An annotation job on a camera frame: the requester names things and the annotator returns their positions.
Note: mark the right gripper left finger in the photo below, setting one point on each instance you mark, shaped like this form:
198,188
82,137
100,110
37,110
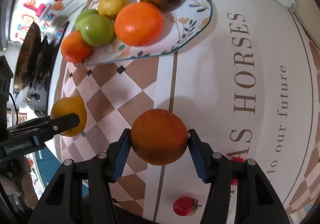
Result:
82,189

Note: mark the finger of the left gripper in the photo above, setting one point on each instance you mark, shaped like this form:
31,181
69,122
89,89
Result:
46,126

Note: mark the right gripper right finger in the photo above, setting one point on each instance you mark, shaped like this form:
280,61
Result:
256,199

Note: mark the yellow lemon off plate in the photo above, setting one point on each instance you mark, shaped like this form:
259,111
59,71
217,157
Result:
67,106

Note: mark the dark orange off plate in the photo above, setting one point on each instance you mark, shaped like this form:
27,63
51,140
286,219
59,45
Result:
159,137

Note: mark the red cherry tomato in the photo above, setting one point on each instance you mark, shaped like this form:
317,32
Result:
237,165
186,206

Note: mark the black frying pan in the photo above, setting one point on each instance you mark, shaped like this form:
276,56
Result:
27,58

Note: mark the left orange on plate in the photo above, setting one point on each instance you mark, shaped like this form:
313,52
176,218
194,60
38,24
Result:
74,49

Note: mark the checkered brown table mat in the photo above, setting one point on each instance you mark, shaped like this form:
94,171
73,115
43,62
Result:
248,84

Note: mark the front green apple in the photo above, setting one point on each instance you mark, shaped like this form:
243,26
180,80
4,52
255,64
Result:
97,30

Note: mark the green apple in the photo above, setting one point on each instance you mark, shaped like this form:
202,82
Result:
82,15
97,30

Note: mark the back green apple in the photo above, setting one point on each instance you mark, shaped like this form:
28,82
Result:
82,15

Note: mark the yellow orange on plate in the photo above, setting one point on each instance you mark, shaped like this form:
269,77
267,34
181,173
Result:
111,8

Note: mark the right orange on plate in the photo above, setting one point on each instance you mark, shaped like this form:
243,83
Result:
139,24

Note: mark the floral oval plate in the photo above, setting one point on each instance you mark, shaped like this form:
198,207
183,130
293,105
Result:
181,26

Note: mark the colourful wall sticker sheet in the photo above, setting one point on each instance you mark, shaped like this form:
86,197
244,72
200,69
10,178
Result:
27,12

